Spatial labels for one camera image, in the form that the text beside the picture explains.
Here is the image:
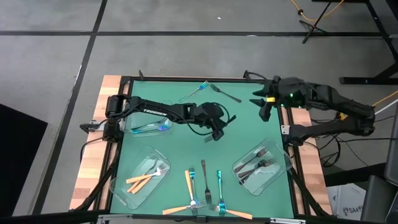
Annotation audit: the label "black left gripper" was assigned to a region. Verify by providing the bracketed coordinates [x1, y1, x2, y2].
[200, 102, 238, 142]

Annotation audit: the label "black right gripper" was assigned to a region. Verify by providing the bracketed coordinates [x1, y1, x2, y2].
[250, 77, 308, 123]

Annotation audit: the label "green table mat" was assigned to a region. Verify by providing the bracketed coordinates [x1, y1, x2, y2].
[110, 80, 295, 219]

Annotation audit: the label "clear glass baking dish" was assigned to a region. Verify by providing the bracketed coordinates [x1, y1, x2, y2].
[119, 99, 174, 138]
[109, 145, 172, 210]
[232, 138, 293, 197]

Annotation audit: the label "black tripod stand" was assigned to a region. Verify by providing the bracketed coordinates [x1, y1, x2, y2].
[298, 0, 346, 45]

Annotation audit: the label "white cardboard box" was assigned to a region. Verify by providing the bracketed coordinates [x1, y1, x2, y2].
[325, 182, 368, 222]

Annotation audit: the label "grey chair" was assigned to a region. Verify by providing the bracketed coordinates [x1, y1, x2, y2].
[360, 105, 398, 224]

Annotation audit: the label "large black panel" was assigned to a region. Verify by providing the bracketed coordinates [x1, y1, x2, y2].
[0, 103, 49, 217]

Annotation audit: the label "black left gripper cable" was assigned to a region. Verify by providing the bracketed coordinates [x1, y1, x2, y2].
[169, 99, 231, 137]

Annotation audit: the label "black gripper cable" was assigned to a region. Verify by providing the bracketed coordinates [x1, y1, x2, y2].
[169, 99, 231, 137]
[243, 70, 268, 82]

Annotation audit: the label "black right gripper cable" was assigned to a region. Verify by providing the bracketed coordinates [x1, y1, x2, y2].
[243, 70, 268, 82]

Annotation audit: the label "black metal table frame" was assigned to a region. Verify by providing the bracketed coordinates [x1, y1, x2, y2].
[68, 69, 334, 224]

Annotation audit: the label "yellow extension cable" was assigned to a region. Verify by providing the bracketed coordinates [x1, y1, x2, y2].
[289, 0, 346, 22]
[338, 90, 398, 121]

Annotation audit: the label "black desk frame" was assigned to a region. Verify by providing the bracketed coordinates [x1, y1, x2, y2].
[338, 0, 398, 86]

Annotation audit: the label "black floor cable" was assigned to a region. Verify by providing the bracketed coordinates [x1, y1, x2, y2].
[310, 115, 398, 169]

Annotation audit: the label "white cable conduit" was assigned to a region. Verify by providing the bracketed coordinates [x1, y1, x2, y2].
[374, 98, 398, 114]

